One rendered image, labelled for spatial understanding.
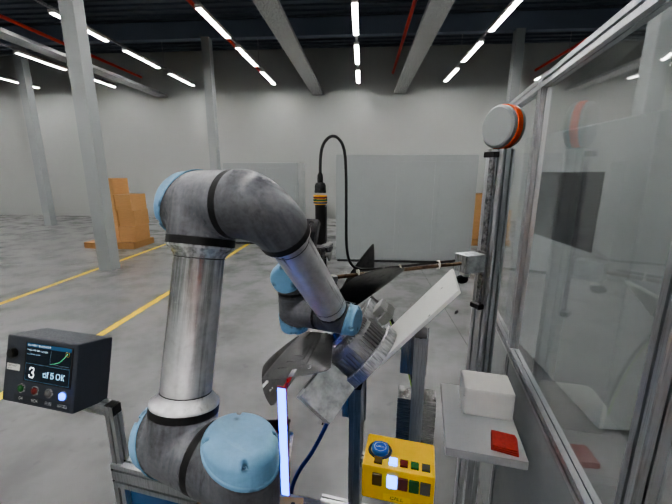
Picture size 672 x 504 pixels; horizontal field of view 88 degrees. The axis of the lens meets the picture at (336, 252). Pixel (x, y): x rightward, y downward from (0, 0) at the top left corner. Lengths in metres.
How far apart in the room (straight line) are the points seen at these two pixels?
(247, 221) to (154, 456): 0.40
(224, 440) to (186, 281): 0.25
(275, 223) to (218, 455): 0.35
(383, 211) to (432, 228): 0.99
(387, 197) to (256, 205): 6.19
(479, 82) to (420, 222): 8.27
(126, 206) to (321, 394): 8.36
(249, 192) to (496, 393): 1.13
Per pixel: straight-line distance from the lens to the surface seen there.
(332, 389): 1.25
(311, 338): 1.17
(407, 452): 0.95
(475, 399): 1.43
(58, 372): 1.26
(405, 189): 6.71
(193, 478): 0.65
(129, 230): 9.33
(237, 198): 0.55
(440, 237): 6.93
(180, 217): 0.61
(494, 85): 14.36
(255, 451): 0.60
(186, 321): 0.63
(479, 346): 1.62
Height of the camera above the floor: 1.71
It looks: 13 degrees down
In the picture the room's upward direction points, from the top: straight up
